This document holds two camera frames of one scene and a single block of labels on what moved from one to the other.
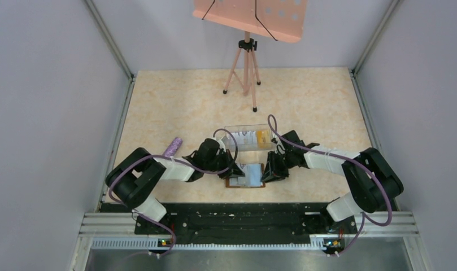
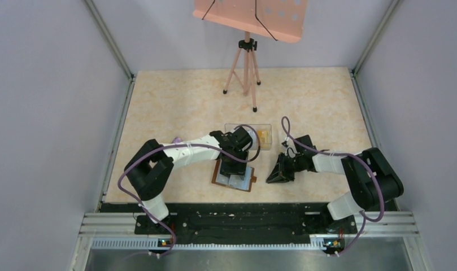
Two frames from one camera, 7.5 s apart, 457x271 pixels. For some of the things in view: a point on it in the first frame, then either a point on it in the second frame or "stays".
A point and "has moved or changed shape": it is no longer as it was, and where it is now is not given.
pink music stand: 279,20 stays
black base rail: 236,223 stays
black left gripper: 226,154 -> 238,169
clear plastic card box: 257,137 stays
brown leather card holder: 254,173 has moved or changed shape
